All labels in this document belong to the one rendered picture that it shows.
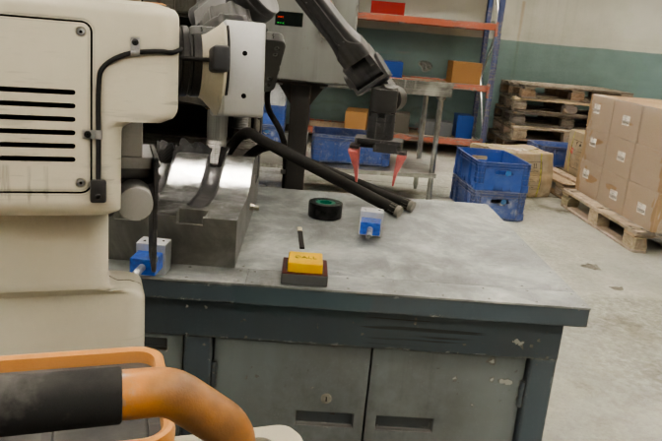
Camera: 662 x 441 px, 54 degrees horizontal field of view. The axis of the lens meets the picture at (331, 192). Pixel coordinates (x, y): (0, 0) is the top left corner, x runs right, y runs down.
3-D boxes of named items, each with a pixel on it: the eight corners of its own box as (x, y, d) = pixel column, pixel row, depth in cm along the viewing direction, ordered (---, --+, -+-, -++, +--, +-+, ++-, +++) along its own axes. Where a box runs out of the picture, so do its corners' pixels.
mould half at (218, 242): (234, 268, 117) (238, 195, 114) (87, 257, 116) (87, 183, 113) (257, 198, 166) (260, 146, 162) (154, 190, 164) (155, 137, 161)
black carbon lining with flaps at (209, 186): (207, 219, 121) (210, 168, 119) (119, 212, 120) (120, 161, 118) (231, 177, 155) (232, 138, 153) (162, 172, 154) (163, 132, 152)
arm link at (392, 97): (368, 83, 135) (395, 86, 133) (377, 82, 141) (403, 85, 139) (364, 116, 136) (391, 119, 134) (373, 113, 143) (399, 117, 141)
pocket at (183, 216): (204, 237, 116) (205, 218, 115) (173, 235, 115) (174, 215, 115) (208, 229, 120) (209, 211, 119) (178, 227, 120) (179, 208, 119)
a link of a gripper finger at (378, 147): (370, 180, 145) (375, 138, 142) (403, 184, 144) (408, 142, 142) (368, 186, 138) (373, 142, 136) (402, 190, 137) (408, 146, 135)
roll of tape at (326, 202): (344, 221, 152) (346, 207, 151) (310, 220, 151) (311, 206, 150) (337, 212, 160) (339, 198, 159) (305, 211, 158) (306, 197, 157)
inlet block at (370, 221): (379, 250, 134) (382, 225, 132) (355, 247, 134) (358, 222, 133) (381, 232, 146) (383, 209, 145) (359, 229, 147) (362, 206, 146)
